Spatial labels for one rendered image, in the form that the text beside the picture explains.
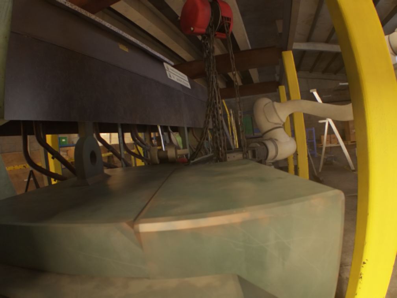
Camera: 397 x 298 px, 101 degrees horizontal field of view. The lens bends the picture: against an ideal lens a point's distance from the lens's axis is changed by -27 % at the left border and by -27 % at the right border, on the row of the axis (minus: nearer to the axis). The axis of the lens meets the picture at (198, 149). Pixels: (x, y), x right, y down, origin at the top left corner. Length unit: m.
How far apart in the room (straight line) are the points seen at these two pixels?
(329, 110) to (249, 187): 0.82
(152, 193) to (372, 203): 0.48
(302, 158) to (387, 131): 1.71
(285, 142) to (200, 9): 0.62
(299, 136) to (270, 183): 2.03
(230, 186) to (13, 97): 0.65
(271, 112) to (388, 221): 0.65
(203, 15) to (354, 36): 0.46
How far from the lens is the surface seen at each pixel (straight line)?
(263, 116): 1.00
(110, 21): 2.01
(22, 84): 0.75
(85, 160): 0.29
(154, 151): 0.42
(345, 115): 0.95
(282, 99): 3.92
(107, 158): 5.22
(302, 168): 2.22
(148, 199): 0.16
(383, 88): 0.56
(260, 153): 0.84
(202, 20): 0.78
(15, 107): 0.72
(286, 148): 0.98
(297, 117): 2.19
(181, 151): 0.41
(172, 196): 0.15
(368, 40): 0.58
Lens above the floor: 0.91
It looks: 2 degrees down
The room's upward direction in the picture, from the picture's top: 7 degrees counter-clockwise
